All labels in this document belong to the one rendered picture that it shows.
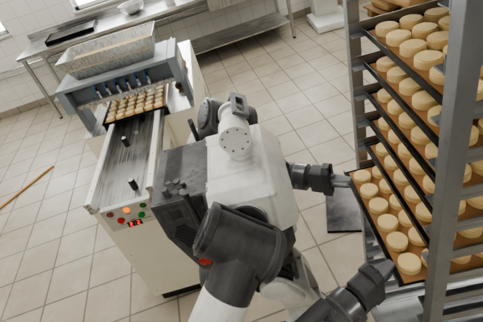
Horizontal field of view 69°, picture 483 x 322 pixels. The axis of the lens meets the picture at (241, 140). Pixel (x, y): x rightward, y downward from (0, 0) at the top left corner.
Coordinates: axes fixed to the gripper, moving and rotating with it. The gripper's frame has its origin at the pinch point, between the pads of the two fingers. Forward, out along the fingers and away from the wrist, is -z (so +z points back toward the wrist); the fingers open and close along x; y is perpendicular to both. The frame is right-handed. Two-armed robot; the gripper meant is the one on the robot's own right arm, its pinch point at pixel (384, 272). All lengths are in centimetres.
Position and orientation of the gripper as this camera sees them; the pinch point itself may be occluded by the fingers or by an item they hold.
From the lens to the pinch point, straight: 95.5
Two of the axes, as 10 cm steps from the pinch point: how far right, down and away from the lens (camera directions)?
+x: -2.6, -7.8, -5.8
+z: -8.0, 5.1, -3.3
